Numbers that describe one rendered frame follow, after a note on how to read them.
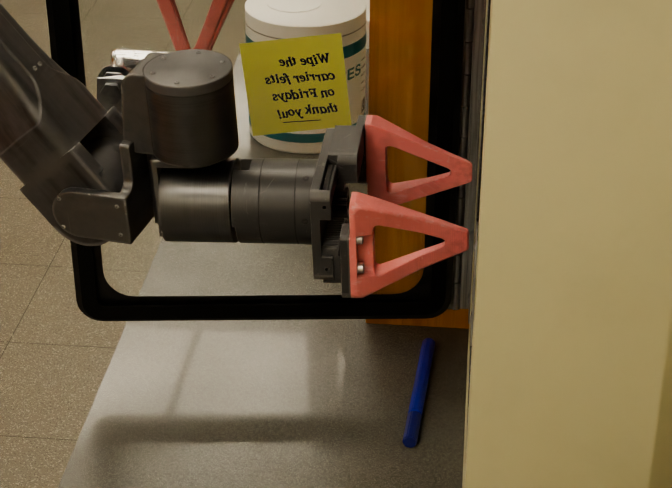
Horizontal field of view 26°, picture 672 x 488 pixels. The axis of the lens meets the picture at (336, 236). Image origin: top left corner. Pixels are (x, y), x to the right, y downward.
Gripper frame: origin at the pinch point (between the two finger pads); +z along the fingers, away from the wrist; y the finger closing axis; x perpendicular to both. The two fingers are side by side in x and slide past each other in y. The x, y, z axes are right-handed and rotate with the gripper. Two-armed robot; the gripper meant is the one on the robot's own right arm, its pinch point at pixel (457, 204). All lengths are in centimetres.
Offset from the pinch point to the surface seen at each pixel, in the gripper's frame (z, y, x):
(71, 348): -82, 153, 114
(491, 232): 2.3, -14.8, -6.0
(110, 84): -25.7, 11.1, -3.6
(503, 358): 3.1, -14.7, 2.3
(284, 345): -15.2, 18.2, 23.5
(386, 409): -5.9, 9.9, 23.9
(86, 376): -76, 144, 115
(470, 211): 0.5, 17.0, 9.5
